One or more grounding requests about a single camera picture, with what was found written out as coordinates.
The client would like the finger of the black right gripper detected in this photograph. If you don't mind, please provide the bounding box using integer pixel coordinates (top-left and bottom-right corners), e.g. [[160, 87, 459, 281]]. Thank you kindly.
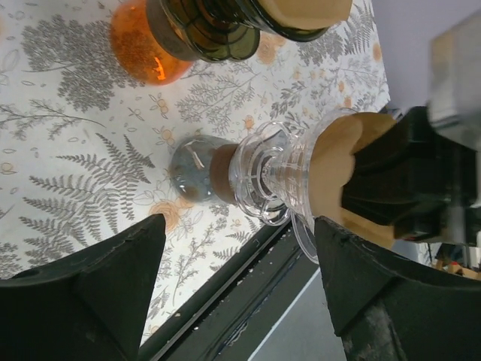
[[354, 120, 417, 175], [342, 186, 443, 225]]

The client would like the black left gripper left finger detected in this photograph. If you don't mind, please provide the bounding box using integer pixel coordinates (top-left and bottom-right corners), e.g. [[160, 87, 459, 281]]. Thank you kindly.
[[1, 214, 166, 360]]

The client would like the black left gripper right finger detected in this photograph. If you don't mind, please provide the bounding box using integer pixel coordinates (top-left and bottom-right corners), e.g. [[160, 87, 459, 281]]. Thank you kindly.
[[315, 217, 480, 360]]

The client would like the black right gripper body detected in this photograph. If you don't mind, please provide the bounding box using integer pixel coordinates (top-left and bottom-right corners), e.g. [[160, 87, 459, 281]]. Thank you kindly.
[[352, 106, 477, 241]]

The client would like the brown paper coffee filter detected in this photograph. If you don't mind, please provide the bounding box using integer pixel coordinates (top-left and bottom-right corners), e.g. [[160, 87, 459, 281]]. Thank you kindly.
[[259, 0, 352, 30], [307, 112, 395, 249]]

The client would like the clear glass dripper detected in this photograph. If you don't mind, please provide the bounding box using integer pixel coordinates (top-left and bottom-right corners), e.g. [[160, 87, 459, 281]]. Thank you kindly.
[[228, 108, 356, 263]]

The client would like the grey glass carafe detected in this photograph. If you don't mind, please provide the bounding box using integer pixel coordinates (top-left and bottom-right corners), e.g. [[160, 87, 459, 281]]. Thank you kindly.
[[168, 135, 238, 205]]

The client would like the olive green glass dripper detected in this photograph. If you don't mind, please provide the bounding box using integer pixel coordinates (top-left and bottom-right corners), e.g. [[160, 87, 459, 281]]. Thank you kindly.
[[146, 0, 328, 62]]

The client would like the floral table mat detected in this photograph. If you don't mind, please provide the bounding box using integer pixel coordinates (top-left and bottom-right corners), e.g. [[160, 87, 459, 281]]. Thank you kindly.
[[1, 1, 389, 338]]

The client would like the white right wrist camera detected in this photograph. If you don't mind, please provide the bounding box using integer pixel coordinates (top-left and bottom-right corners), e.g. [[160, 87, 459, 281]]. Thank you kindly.
[[429, 11, 480, 131]]

